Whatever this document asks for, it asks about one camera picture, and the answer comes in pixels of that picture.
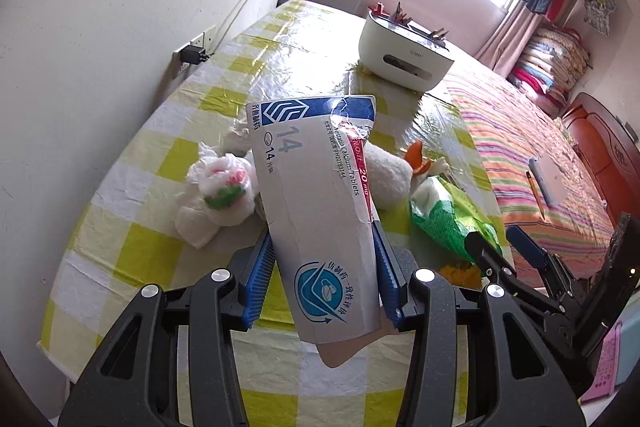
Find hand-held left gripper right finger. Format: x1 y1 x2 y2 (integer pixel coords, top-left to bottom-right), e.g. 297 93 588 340
370 224 586 427

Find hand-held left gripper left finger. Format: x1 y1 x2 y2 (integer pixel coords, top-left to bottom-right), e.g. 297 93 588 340
57 226 278 427

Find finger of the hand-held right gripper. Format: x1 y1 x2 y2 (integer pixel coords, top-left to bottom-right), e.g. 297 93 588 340
505 223 577 304
462 231 567 331

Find white plush toy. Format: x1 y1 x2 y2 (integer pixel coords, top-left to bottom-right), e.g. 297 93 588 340
360 142 416 210

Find white blue medicine box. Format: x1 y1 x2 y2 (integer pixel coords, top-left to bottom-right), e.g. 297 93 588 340
246 93 387 369

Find pen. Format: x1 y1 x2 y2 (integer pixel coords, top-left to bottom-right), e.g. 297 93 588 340
525 171 547 217

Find pink plastic panel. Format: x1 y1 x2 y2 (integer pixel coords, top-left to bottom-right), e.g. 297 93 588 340
580 319 640 404

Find green yellow plastic bag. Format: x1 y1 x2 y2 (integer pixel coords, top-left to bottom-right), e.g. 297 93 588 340
410 176 503 265

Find grey notebook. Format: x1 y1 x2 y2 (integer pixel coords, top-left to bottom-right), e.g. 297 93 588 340
529 156 572 208

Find crumpled white plastic bag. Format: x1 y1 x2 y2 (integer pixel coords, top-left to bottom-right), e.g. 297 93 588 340
176 142 261 250

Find striped colourful blanket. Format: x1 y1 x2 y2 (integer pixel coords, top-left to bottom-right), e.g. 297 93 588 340
425 52 621 279

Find wooden headboard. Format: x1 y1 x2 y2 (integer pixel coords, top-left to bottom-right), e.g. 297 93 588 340
562 92 640 228

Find orange peel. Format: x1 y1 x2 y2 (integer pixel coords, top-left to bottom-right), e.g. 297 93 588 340
405 141 437 180

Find yellow checkered tablecloth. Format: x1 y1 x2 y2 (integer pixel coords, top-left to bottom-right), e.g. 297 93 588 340
40 0 501 427

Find stack of folded blankets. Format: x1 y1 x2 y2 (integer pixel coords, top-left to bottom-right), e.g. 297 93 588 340
510 24 594 118

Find pink curtain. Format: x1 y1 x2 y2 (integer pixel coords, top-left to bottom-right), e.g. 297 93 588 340
475 2 542 72

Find white desktop organizer box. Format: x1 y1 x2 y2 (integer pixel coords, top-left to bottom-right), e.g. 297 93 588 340
359 4 456 94

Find red stick packets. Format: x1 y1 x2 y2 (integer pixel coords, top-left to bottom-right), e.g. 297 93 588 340
369 1 417 28

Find white wall socket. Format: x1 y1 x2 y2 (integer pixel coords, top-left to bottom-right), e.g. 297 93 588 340
172 24 219 68

